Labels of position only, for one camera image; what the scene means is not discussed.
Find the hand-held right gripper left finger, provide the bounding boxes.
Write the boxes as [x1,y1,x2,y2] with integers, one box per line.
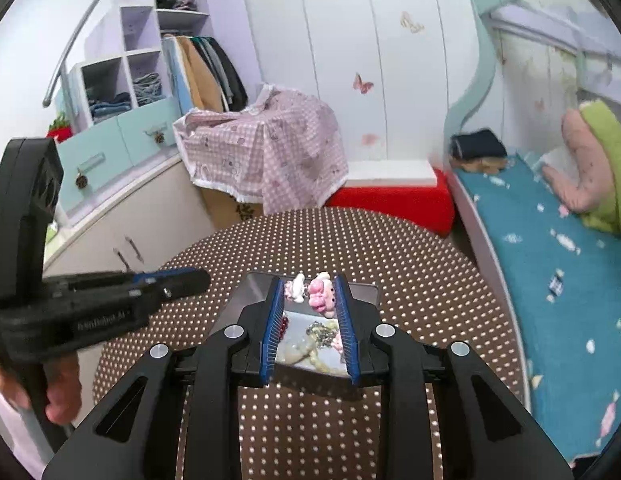
[40,275,287,480]

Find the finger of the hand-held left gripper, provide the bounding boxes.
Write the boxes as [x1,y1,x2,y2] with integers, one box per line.
[140,272,212,301]
[132,268,206,286]

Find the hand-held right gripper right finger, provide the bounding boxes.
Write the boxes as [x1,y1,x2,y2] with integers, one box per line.
[333,273,574,480]

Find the dark metal jewelry box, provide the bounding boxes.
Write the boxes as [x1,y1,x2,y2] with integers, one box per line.
[225,271,380,378]

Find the pink cat hair clip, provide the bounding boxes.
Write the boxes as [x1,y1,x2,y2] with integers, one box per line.
[308,272,337,320]

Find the person's left forearm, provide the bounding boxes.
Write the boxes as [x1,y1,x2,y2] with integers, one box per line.
[0,385,46,480]

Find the person's left hand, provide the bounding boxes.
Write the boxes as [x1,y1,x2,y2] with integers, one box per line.
[0,351,84,426]

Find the white figure charm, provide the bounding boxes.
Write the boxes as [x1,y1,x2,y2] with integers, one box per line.
[284,274,308,303]

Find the cream curved cabinet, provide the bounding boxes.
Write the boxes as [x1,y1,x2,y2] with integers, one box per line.
[43,152,221,281]

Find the brown polka dot tablecloth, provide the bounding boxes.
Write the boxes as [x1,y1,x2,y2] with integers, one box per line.
[93,206,529,480]

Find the cardboard box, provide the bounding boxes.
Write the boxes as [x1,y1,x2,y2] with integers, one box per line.
[200,185,266,231]

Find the white shelf unit teal drawers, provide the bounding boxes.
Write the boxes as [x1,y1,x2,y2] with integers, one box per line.
[55,0,216,216]

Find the red storage box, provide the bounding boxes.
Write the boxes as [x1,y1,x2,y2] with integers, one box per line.
[325,170,456,238]

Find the red flower pot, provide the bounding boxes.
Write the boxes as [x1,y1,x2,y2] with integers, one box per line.
[46,112,74,141]

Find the pink checked cloth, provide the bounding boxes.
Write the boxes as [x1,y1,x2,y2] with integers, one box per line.
[173,84,349,216]

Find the white foam board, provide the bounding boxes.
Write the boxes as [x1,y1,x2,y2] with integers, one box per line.
[348,160,437,188]

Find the folded blue jeans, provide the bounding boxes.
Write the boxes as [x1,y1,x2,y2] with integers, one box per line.
[88,91,132,122]

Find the light denim clothes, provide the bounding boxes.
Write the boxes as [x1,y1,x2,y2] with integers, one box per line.
[133,72,164,107]

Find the blue patterned bedsheet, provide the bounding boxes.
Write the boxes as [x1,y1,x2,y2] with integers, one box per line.
[453,152,621,463]

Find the hanging clothes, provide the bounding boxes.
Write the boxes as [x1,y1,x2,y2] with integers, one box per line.
[163,35,248,113]

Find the brown patterned cloth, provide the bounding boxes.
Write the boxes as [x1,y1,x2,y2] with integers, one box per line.
[453,157,511,176]

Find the dark folded clothes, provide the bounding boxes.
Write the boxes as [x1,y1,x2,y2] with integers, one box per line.
[449,129,509,161]

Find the pink plush toy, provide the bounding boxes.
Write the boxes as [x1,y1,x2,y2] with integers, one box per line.
[542,108,616,213]

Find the green blanket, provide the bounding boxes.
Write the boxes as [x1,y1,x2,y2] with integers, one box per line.
[581,100,621,236]

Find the curved metal rail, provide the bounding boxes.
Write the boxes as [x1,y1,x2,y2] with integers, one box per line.
[43,0,131,108]

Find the teal white bed frame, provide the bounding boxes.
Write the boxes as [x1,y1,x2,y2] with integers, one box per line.
[443,0,621,396]

